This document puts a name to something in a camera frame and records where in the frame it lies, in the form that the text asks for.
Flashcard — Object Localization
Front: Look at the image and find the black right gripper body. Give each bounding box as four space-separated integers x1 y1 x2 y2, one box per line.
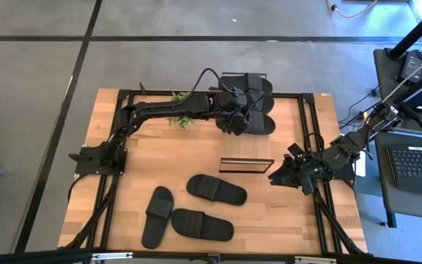
293 153 333 195

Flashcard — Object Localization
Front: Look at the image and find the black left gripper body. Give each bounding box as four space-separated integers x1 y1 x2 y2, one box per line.
216 88 256 120

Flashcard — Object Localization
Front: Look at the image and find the dark grey backpack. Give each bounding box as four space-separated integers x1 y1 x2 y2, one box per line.
169 208 235 243

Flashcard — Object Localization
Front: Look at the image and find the green plant in white pot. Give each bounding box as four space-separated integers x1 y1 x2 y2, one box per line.
166 91 196 130

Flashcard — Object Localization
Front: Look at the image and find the black keyboard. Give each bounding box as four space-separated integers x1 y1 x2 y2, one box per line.
386 145 422 199

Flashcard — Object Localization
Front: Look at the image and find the grey side desk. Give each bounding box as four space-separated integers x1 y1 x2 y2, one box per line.
373 47 422 228

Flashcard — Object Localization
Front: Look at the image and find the black power adapter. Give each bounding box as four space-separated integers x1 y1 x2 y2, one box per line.
400 51 422 84

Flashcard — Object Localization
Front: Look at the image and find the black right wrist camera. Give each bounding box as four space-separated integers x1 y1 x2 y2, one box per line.
286 142 304 159

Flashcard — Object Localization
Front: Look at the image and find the wooden shelf with black frame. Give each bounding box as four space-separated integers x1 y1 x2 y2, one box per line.
210 71 275 175

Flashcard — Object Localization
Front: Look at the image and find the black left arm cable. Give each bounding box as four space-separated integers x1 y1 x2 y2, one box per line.
188 67 242 97

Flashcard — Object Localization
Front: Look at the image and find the black aluminium rig frame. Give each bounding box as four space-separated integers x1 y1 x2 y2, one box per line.
0 89 422 264

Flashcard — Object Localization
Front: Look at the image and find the black floor cable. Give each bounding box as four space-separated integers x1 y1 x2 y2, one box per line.
338 86 381 130

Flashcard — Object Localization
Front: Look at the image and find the silver aluminium bracket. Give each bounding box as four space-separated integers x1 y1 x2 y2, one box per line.
294 255 337 264
91 252 134 262

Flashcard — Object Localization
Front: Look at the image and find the white cable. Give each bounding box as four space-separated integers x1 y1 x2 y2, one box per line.
380 47 422 103

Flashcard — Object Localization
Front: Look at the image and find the yellow cable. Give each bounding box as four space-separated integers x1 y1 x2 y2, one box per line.
325 0 380 19

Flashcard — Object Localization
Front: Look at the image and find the black rig post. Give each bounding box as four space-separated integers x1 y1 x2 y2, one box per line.
387 0 422 62

